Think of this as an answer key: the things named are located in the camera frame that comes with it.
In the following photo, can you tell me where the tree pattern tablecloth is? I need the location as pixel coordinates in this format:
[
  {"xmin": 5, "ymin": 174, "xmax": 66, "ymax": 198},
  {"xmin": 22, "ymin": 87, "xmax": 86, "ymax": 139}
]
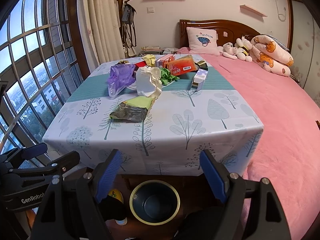
[{"xmin": 42, "ymin": 55, "xmax": 264, "ymax": 176}]

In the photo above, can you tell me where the yellow paper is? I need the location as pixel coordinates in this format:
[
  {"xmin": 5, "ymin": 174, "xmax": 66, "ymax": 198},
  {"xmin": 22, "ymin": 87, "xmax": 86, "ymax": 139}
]
[{"xmin": 142, "ymin": 54, "xmax": 156, "ymax": 67}]

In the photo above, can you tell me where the orange snack packet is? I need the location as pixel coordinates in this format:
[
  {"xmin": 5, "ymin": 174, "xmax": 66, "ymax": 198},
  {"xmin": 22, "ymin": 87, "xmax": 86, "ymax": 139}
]
[{"xmin": 167, "ymin": 55, "xmax": 198, "ymax": 76}]

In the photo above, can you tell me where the beige curtain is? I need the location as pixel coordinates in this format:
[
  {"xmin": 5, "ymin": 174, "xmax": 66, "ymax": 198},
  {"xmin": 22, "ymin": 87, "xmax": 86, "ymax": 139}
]
[{"xmin": 77, "ymin": 0, "xmax": 125, "ymax": 72}]

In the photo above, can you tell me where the grey hanging bag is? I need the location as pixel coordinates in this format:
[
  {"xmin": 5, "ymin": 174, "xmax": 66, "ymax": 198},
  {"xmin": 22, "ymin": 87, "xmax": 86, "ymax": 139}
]
[{"xmin": 121, "ymin": 3, "xmax": 137, "ymax": 48}]

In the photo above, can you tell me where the green and black wrapper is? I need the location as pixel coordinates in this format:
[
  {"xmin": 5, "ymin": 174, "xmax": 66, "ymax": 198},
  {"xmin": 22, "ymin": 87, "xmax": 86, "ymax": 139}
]
[{"xmin": 110, "ymin": 96, "xmax": 155, "ymax": 123}]

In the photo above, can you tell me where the red paper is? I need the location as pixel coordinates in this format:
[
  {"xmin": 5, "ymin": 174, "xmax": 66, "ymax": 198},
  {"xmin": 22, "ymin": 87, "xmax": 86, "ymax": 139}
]
[{"xmin": 135, "ymin": 61, "xmax": 147, "ymax": 68}]

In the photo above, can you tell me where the floral wardrobe door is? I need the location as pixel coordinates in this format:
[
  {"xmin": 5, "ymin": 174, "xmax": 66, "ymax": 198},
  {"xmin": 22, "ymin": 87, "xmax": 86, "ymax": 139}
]
[{"xmin": 287, "ymin": 0, "xmax": 319, "ymax": 105}]

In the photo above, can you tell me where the white purple small box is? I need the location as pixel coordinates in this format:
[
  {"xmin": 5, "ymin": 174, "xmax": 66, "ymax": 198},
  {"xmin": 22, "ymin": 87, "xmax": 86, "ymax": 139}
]
[{"xmin": 191, "ymin": 69, "xmax": 208, "ymax": 92}]

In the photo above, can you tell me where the white paper bag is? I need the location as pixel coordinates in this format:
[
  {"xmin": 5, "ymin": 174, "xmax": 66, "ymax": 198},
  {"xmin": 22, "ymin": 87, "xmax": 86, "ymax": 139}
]
[{"xmin": 136, "ymin": 67, "xmax": 162, "ymax": 99}]

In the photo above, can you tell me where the white plush toy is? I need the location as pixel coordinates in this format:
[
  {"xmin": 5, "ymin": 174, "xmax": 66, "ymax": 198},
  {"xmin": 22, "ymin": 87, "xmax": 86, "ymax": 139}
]
[{"xmin": 222, "ymin": 42, "xmax": 238, "ymax": 60}]

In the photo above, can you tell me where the purple plastic bag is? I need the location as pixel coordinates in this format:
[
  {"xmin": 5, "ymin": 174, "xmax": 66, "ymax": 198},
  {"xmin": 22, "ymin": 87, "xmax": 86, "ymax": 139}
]
[{"xmin": 107, "ymin": 64, "xmax": 136, "ymax": 98}]

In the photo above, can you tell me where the dark round trash bin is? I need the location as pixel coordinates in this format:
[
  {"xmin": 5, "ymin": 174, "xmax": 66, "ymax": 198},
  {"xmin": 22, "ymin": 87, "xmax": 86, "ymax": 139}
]
[{"xmin": 129, "ymin": 180, "xmax": 181, "ymax": 226}]

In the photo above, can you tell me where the stack of books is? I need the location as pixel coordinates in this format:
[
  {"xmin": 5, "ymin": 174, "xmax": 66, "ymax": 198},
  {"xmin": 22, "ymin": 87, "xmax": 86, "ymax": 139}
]
[{"xmin": 139, "ymin": 46, "xmax": 178, "ymax": 56}]

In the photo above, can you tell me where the small pink wall shelf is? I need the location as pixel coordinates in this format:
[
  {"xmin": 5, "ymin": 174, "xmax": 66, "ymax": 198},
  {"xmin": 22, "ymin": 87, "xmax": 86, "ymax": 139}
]
[{"xmin": 239, "ymin": 4, "xmax": 267, "ymax": 17}]

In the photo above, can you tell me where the green black booklet box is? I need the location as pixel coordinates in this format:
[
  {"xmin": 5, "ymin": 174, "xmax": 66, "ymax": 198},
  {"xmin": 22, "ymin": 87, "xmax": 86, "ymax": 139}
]
[{"xmin": 195, "ymin": 60, "xmax": 208, "ymax": 71}]

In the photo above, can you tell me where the window with metal grille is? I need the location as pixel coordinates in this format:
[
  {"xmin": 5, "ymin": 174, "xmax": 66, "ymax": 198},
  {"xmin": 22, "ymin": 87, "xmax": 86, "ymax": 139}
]
[{"xmin": 1, "ymin": 0, "xmax": 89, "ymax": 153}]

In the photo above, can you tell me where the dark wooden headboard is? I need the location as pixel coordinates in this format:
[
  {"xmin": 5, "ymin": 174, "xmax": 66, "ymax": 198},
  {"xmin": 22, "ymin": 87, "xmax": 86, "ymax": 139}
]
[{"xmin": 178, "ymin": 20, "xmax": 260, "ymax": 47}]

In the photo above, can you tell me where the wooden coat rack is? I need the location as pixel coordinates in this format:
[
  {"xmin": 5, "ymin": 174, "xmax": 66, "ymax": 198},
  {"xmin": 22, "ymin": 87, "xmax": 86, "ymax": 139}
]
[{"xmin": 116, "ymin": 0, "xmax": 136, "ymax": 57}]

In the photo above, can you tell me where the bee plush toy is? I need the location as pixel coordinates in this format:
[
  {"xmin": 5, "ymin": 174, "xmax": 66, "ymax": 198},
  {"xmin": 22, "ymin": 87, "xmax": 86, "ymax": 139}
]
[{"xmin": 235, "ymin": 36, "xmax": 252, "ymax": 62}]

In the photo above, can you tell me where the pink pillow with whale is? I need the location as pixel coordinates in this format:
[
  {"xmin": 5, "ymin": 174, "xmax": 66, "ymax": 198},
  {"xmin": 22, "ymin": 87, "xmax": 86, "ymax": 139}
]
[{"xmin": 186, "ymin": 27, "xmax": 220, "ymax": 56}]

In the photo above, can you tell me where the white wall switch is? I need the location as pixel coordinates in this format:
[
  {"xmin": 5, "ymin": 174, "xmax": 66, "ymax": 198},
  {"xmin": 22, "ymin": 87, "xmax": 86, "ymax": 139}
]
[{"xmin": 147, "ymin": 7, "xmax": 155, "ymax": 14}]

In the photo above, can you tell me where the yellow slipper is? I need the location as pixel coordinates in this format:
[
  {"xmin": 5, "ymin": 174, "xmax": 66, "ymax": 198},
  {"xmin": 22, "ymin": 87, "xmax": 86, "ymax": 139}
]
[{"xmin": 108, "ymin": 189, "xmax": 124, "ymax": 203}]

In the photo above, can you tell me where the pink carton box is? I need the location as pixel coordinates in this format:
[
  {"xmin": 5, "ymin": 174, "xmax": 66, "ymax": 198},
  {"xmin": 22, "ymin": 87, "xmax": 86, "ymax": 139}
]
[{"xmin": 155, "ymin": 54, "xmax": 175, "ymax": 68}]

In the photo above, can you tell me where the pink bed blanket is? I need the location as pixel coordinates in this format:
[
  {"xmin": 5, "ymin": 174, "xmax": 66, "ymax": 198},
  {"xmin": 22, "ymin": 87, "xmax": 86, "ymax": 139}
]
[{"xmin": 176, "ymin": 47, "xmax": 320, "ymax": 240}]

